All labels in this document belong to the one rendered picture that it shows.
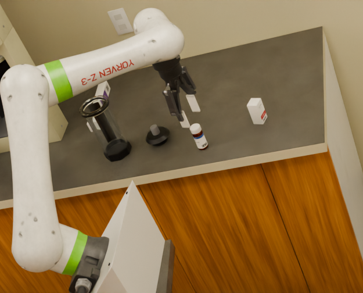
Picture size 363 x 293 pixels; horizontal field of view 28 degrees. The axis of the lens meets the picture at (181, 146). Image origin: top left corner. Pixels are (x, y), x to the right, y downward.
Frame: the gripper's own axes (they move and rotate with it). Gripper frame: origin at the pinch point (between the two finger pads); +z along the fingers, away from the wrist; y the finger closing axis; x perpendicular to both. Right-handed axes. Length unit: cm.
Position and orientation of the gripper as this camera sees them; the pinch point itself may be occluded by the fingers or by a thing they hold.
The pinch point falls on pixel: (189, 113)
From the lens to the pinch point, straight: 241.3
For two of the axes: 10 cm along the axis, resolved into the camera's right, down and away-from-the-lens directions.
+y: -4.2, 6.8, -6.1
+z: 3.4, 7.4, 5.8
